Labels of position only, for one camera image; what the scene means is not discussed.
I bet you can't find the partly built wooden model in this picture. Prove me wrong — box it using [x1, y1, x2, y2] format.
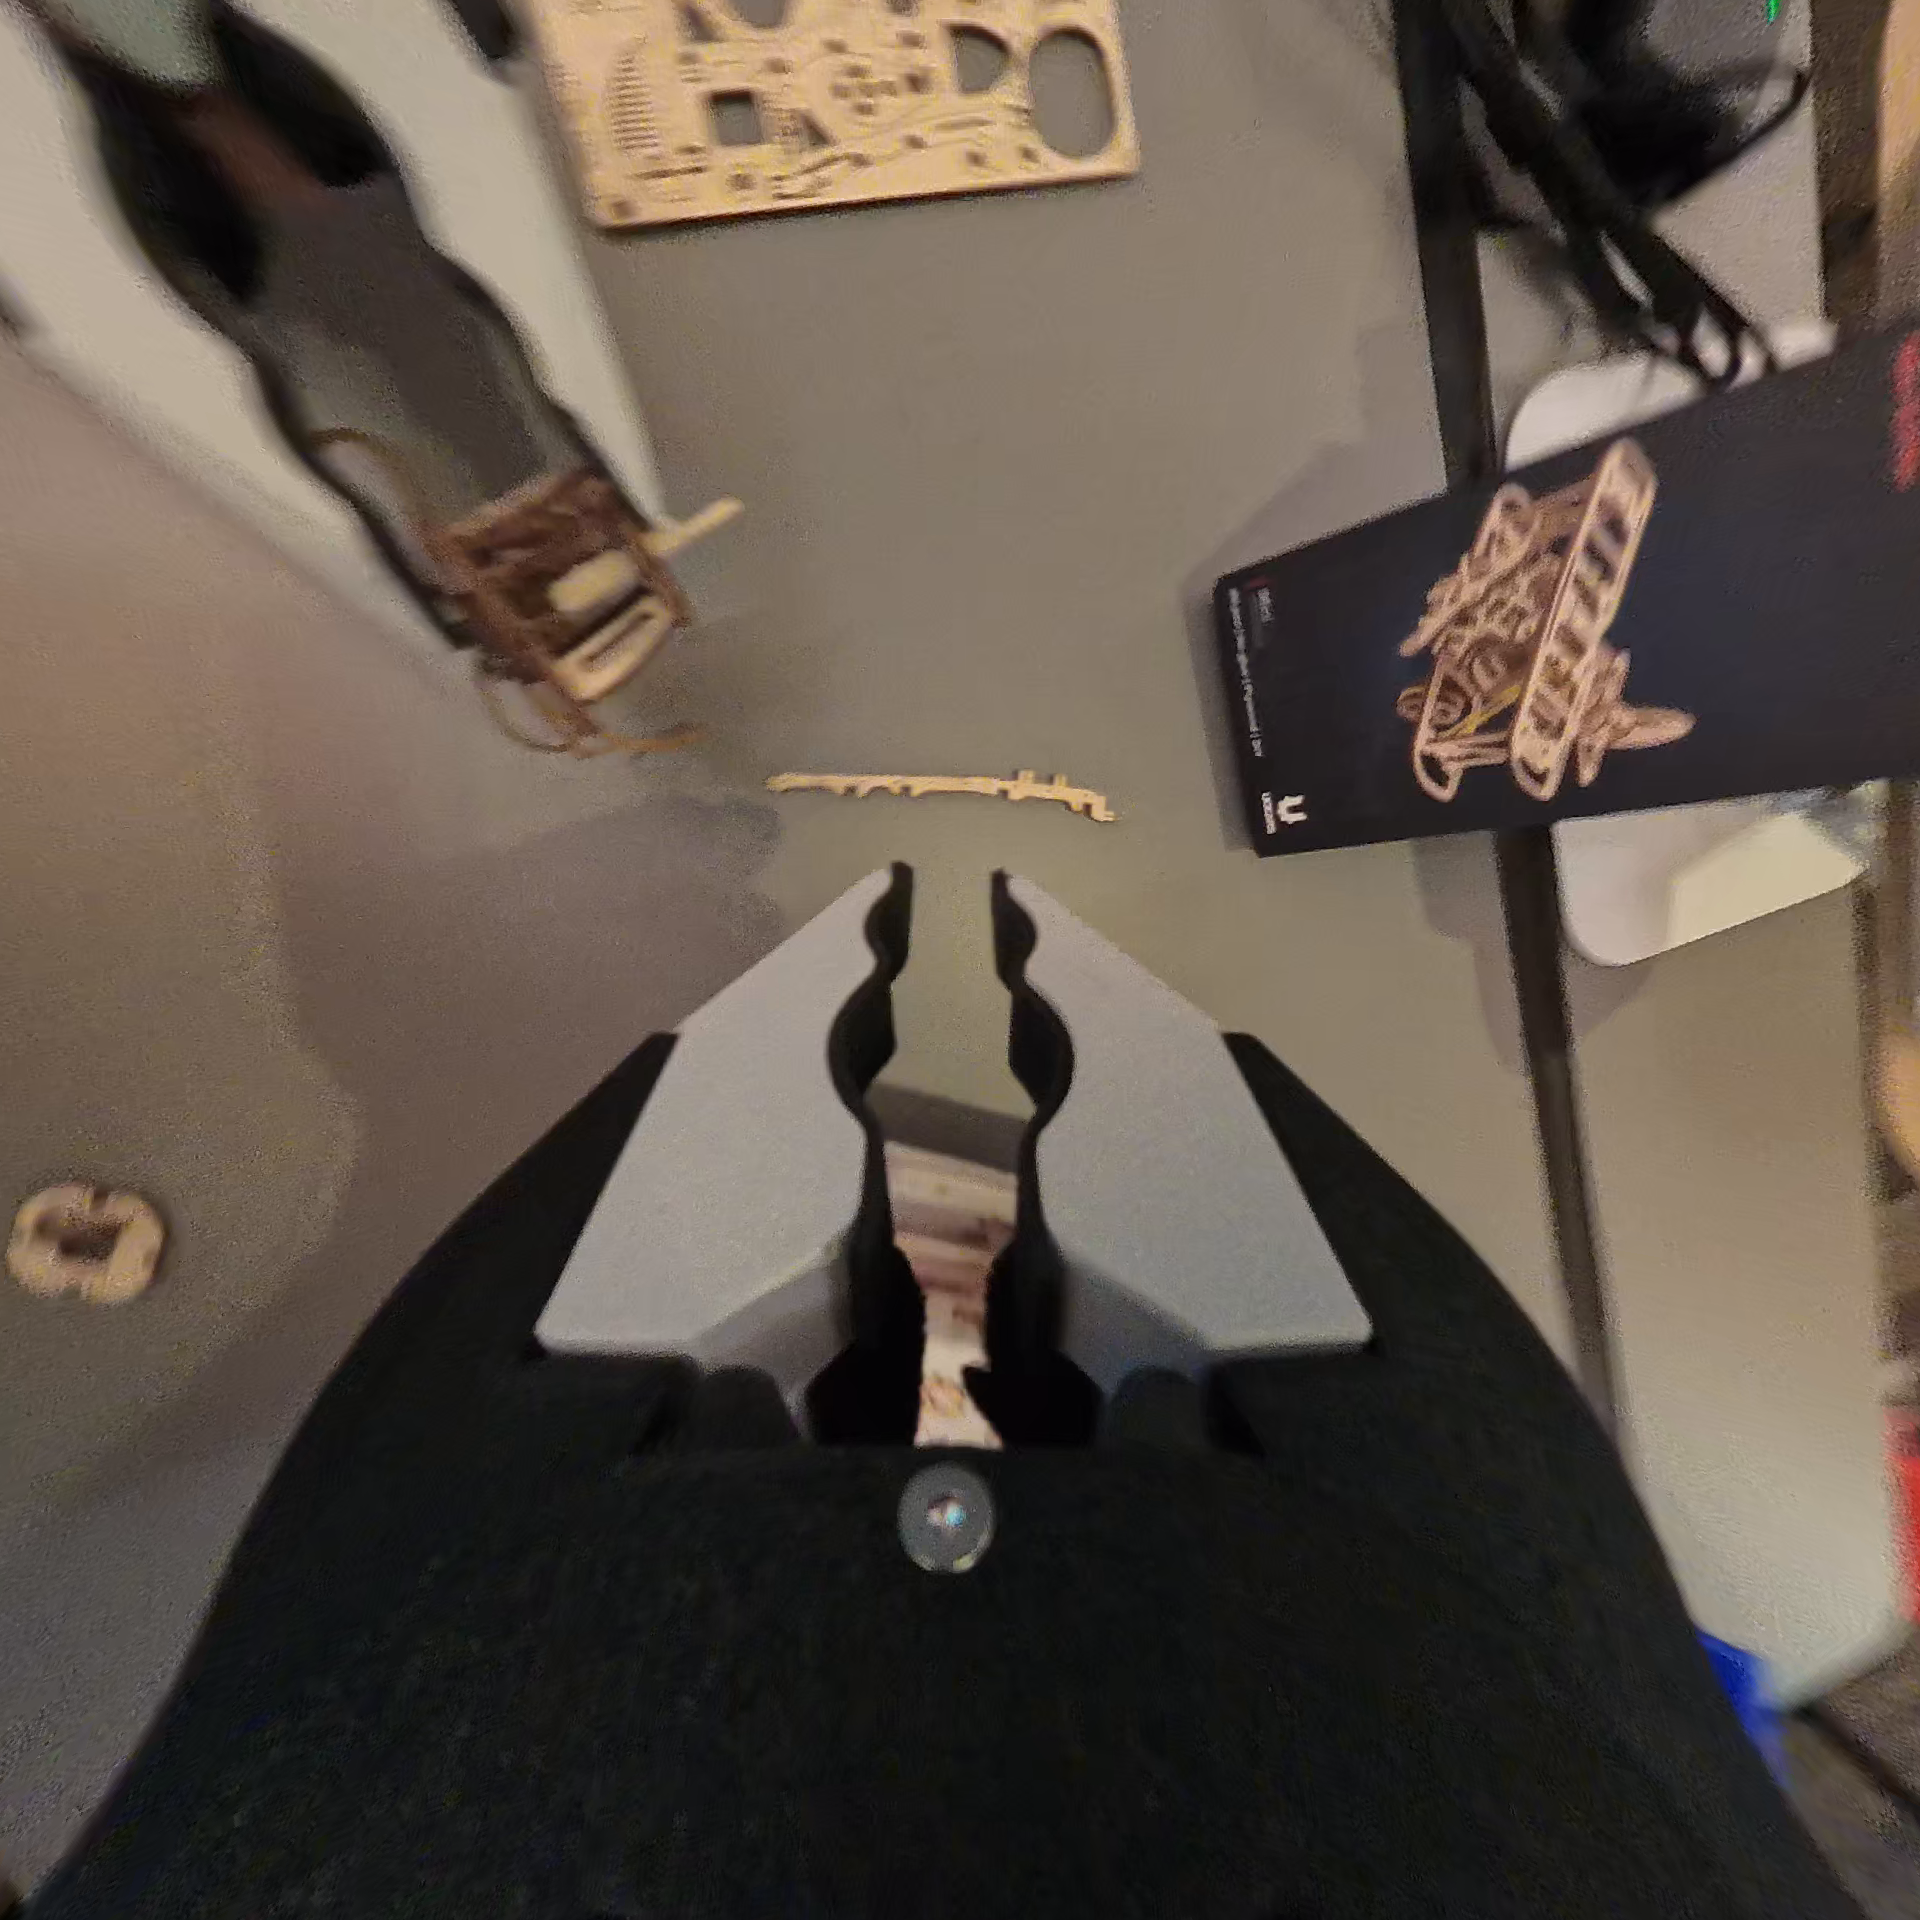
[422, 462, 747, 761]

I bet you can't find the laser-cut wooden parts sheet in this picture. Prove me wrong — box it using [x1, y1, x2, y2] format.
[522, 0, 1142, 233]

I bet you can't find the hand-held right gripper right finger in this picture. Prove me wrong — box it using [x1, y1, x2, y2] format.
[959, 871, 1373, 1447]

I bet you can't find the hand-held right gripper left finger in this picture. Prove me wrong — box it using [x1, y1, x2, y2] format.
[533, 859, 920, 1447]

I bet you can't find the black model kit box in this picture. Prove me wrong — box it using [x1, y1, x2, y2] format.
[1209, 319, 1920, 860]

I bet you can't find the long notched wooden strip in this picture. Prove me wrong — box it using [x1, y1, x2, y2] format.
[764, 767, 1122, 826]

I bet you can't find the paper instruction booklet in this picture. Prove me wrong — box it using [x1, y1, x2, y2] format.
[873, 1086, 1026, 1453]

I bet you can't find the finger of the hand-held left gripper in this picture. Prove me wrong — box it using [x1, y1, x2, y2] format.
[0, 14, 468, 651]
[291, 0, 669, 521]

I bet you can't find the bundle of black cables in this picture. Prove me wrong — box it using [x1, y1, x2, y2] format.
[1440, 0, 1810, 384]

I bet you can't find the small oval wooden part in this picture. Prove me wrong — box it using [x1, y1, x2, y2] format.
[4, 1183, 170, 1307]

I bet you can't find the blue object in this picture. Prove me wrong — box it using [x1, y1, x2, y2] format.
[1692, 1632, 1789, 1780]

